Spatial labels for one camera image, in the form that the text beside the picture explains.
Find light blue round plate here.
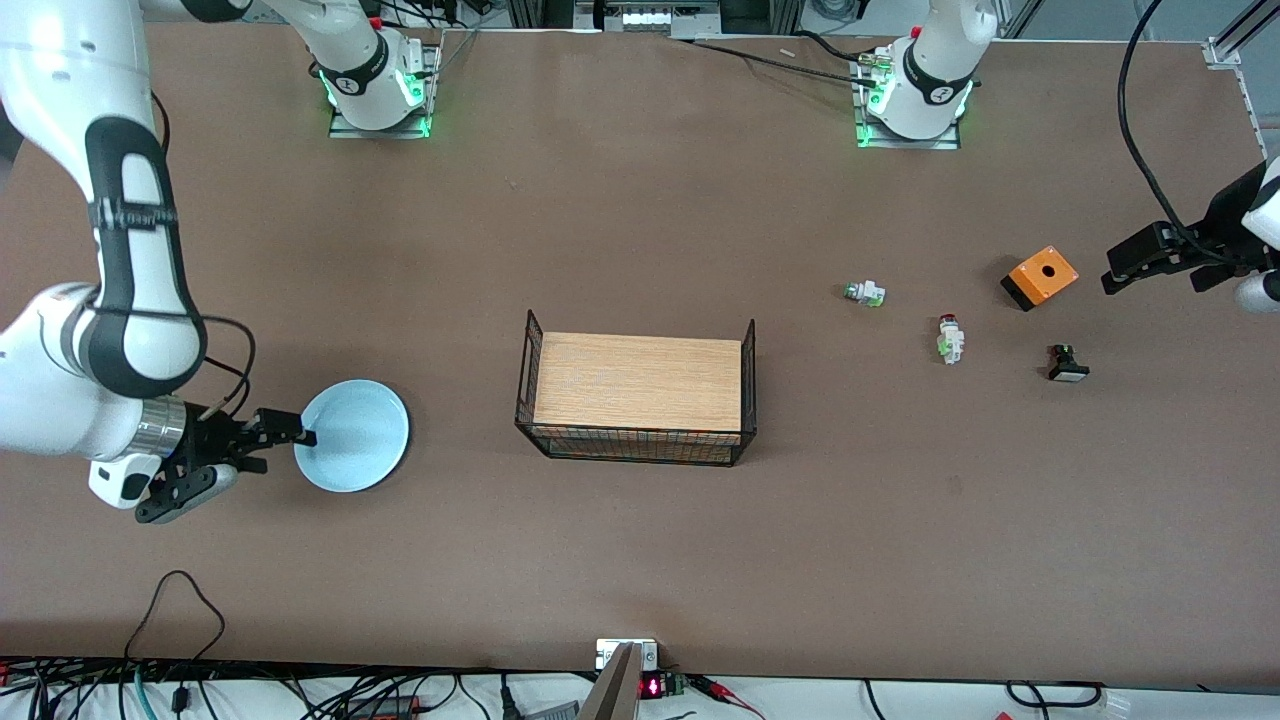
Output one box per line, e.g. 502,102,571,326
293,379,411,494

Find aluminium corner profile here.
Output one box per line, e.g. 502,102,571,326
1203,0,1280,71

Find black power adapter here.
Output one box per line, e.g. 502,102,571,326
345,695,421,720

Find red and black probe clips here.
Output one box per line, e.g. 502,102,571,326
688,675,766,720

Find white lit device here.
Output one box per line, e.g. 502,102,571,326
620,3,706,31

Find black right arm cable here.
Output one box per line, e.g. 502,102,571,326
150,90,259,419

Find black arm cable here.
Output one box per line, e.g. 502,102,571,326
150,90,259,419
1114,0,1241,266

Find orange button enclosure box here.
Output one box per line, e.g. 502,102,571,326
1000,245,1081,312

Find perforated metal edge rail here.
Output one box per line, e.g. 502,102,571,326
1235,68,1280,161

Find thin black looping cable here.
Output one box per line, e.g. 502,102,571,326
125,570,226,663

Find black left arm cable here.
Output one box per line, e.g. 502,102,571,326
1114,0,1241,266

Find tangled black cable bundle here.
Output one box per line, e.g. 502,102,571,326
0,655,501,720

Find black wire rack wooden shelf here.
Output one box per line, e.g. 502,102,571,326
515,309,758,468

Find long black table cable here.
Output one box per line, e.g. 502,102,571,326
668,35,871,83

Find silver camera mount bracket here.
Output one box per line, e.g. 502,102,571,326
578,638,661,720

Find black coiled cable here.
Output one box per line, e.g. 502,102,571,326
1005,680,1106,707

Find aluminium frame structure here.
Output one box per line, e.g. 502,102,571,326
505,0,801,36

